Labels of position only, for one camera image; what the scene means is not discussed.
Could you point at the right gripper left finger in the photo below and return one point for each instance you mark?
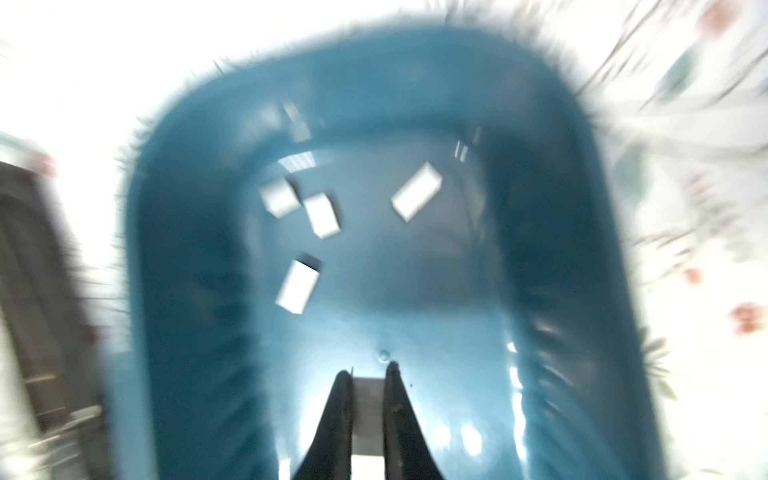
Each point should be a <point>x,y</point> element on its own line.
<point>329,455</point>

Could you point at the staple strip five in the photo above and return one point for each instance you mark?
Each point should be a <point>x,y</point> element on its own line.
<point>367,455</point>

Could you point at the staple strip three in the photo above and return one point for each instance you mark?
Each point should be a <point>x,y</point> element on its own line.
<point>417,192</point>

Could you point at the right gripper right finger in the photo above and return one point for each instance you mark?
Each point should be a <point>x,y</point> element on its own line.
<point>406,454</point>

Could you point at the staple strip two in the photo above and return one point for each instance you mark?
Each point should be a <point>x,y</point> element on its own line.
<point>322,216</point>

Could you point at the staple strip six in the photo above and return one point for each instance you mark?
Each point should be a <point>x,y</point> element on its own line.
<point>297,287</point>

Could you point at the teal plastic tray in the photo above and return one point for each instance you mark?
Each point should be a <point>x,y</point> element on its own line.
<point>504,301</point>

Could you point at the staple strip one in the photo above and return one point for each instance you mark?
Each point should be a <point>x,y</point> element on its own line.
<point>279,198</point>

